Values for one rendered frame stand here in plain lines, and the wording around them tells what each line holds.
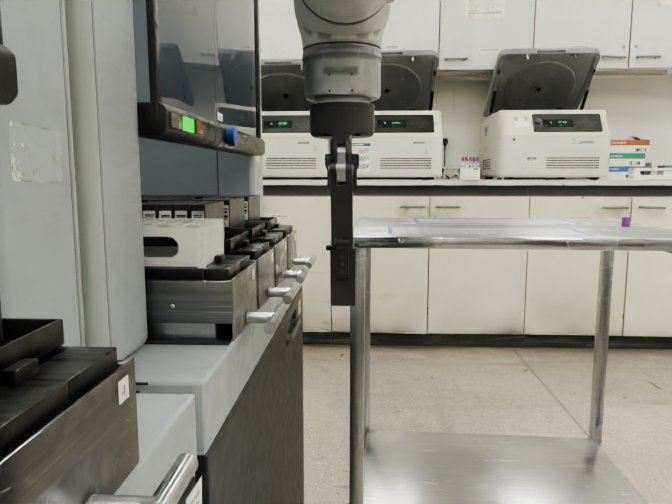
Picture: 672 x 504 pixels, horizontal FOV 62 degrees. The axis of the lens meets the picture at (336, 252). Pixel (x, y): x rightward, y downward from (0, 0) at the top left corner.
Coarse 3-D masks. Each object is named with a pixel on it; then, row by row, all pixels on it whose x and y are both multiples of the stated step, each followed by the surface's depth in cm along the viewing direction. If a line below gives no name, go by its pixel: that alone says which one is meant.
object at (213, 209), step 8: (192, 208) 78; (200, 208) 78; (208, 208) 79; (216, 208) 84; (192, 216) 78; (200, 216) 78; (208, 216) 79; (216, 216) 84; (224, 224) 89; (224, 232) 89
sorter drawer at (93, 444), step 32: (64, 352) 33; (96, 352) 33; (0, 384) 32; (32, 384) 28; (64, 384) 28; (96, 384) 32; (128, 384) 34; (0, 416) 24; (32, 416) 25; (64, 416) 27; (96, 416) 30; (128, 416) 34; (0, 448) 23; (32, 448) 24; (64, 448) 27; (96, 448) 30; (128, 448) 35; (0, 480) 22; (32, 480) 24; (64, 480) 27; (96, 480) 30
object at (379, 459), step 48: (384, 240) 94; (432, 240) 93; (480, 240) 92; (528, 240) 92; (576, 240) 91; (624, 240) 91; (384, 432) 142; (432, 432) 142; (384, 480) 120; (432, 480) 120; (480, 480) 120; (528, 480) 120; (576, 480) 120; (624, 480) 120
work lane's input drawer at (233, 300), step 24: (216, 264) 66; (240, 264) 69; (168, 288) 62; (192, 288) 62; (216, 288) 62; (240, 288) 66; (168, 312) 63; (192, 312) 63; (216, 312) 62; (240, 312) 66; (264, 312) 69
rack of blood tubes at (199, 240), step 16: (144, 224) 66; (160, 224) 66; (176, 224) 65; (192, 224) 65; (208, 224) 65; (176, 240) 64; (192, 240) 63; (208, 240) 65; (144, 256) 74; (160, 256) 74; (176, 256) 64; (192, 256) 64; (208, 256) 66
